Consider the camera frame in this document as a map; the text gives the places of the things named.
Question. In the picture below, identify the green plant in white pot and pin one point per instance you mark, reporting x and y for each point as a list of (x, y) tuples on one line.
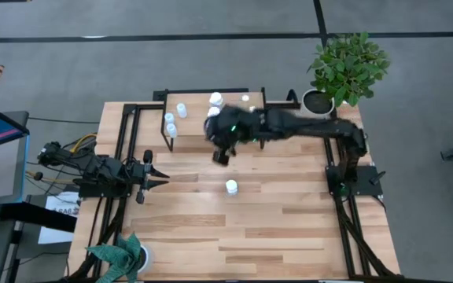
[(317, 103)]

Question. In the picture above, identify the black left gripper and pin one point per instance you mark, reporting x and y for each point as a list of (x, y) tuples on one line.
[(140, 175)]

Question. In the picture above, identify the white melatonin supplement bottle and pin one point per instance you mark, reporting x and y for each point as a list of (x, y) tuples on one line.
[(231, 185), (215, 97), (212, 111)]

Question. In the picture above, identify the black stand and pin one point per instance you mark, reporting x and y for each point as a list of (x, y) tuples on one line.
[(34, 216)]

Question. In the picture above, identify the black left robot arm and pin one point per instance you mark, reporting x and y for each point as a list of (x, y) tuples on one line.
[(93, 167)]

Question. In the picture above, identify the wooden shelf black metal frame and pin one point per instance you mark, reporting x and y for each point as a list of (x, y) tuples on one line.
[(193, 118)]

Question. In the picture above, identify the white paper sheet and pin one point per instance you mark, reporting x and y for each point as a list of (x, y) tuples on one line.
[(59, 236)]

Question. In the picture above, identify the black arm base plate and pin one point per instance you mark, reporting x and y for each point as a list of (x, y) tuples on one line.
[(370, 184), (100, 192)]

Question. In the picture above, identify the black aluminium table frame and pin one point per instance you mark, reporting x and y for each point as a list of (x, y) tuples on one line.
[(149, 105)]

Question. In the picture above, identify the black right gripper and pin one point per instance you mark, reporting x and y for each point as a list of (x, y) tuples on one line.
[(236, 127)]

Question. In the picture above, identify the teal plant in white pot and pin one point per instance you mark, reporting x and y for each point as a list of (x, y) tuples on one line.
[(120, 255)]

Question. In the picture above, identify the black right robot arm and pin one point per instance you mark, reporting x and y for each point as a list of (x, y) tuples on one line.
[(313, 127)]

